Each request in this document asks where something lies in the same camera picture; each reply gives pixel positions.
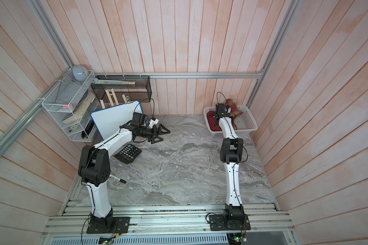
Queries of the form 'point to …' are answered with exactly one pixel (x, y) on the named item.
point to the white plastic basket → (245, 124)
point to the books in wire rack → (84, 102)
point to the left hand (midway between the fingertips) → (166, 136)
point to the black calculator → (128, 153)
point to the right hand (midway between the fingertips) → (230, 120)
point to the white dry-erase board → (108, 121)
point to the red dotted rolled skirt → (211, 121)
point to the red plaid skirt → (235, 112)
